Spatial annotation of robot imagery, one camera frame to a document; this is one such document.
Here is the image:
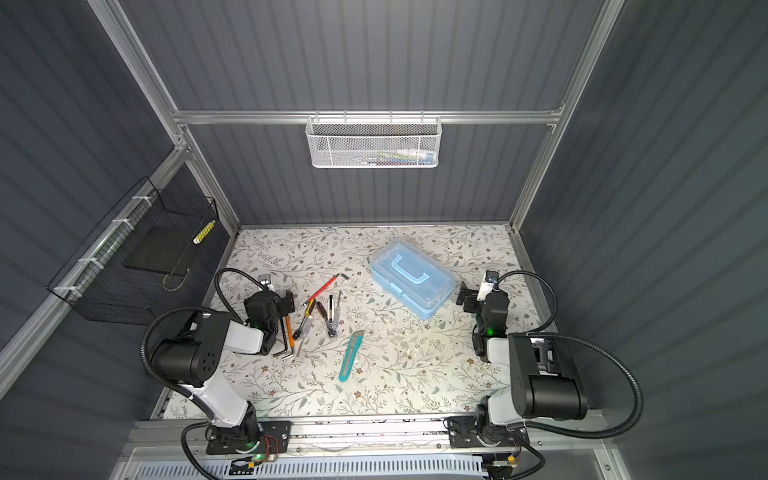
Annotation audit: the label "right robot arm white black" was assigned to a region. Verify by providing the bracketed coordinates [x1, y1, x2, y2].
[456, 282, 588, 446]

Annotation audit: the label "teal utility knife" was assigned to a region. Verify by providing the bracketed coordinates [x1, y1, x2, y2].
[338, 330, 364, 382]

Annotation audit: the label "markers in white basket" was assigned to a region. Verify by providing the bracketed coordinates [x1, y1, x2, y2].
[356, 148, 438, 166]

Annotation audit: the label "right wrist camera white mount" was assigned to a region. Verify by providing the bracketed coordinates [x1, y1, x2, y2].
[476, 270, 500, 302]

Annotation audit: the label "black wire basket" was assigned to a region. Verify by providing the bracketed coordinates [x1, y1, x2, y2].
[48, 183, 224, 325]

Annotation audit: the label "yellow black screwdriver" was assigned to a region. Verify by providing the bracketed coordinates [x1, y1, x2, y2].
[292, 299, 316, 341]

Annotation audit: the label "orange handled tool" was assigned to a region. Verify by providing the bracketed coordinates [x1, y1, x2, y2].
[284, 316, 295, 352]

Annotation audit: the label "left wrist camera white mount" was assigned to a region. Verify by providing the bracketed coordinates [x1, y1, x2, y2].
[257, 274, 275, 291]

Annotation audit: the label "red handled hex key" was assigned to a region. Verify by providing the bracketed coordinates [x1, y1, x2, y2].
[306, 273, 350, 304]

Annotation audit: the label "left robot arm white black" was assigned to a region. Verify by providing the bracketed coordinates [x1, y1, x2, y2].
[140, 290, 295, 454]

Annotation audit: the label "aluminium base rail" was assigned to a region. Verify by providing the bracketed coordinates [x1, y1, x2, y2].
[111, 414, 630, 479]

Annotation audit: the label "white wire mesh basket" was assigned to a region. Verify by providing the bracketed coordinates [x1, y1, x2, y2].
[305, 119, 443, 169]

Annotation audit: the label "blue plastic tool box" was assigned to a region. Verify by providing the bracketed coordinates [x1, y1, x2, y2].
[369, 238, 456, 320]

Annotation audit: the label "black pad in basket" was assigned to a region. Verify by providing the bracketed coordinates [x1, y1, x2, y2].
[123, 226, 202, 277]

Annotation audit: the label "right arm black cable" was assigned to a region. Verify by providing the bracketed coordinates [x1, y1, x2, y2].
[497, 269, 644, 440]

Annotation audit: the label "yellow green marker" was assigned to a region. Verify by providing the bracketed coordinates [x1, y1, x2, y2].
[193, 220, 216, 245]

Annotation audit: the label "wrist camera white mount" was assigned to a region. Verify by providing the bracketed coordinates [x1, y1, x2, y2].
[257, 274, 275, 291]
[476, 270, 500, 302]

